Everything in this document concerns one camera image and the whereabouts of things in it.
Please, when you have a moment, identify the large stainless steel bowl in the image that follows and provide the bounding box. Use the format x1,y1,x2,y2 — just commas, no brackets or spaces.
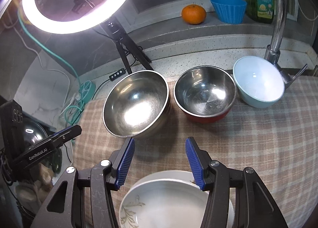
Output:
102,70,171,139

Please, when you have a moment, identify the white plate with pink flowers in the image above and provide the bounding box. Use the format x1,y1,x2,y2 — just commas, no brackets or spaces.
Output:
130,170,235,227

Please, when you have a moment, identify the white plate with leaf pattern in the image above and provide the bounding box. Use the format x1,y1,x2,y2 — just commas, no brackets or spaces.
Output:
119,179,209,227

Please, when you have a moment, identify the light blue ceramic bowl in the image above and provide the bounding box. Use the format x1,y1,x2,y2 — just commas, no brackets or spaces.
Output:
233,56,285,109

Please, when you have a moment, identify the red steel bowl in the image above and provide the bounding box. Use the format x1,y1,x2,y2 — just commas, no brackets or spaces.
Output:
173,65,238,124

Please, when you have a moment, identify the chrome kitchen faucet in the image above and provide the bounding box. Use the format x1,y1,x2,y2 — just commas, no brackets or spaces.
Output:
264,0,308,89

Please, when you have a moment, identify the left gloved hand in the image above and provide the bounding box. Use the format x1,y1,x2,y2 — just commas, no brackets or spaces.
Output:
15,163,54,213

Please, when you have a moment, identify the teal power strip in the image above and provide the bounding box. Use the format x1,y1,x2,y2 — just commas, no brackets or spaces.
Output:
80,81,96,104

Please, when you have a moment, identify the plaid checkered cloth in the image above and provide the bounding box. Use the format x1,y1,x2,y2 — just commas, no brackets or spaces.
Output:
72,75,318,228

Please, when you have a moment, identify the black inline light remote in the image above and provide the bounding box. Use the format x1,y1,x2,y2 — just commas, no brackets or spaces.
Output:
109,68,126,81

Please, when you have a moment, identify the black tripod stand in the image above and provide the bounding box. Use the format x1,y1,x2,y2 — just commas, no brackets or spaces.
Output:
101,16,153,74

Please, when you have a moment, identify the orange tangerine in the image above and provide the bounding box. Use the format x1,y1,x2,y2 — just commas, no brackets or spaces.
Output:
181,4,207,24

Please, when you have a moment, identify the blue ribbed plastic cup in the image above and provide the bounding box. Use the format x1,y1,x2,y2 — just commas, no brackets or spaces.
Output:
210,0,247,24

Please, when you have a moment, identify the teal cable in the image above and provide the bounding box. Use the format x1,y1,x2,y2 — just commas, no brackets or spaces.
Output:
17,10,85,125

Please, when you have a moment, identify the black cable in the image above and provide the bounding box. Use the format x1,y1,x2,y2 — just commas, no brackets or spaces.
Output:
92,44,145,99

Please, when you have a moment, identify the white cable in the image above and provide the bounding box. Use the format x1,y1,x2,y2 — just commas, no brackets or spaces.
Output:
12,26,82,117

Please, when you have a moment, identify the white ring light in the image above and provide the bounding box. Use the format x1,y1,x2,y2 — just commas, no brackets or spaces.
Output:
0,0,138,35

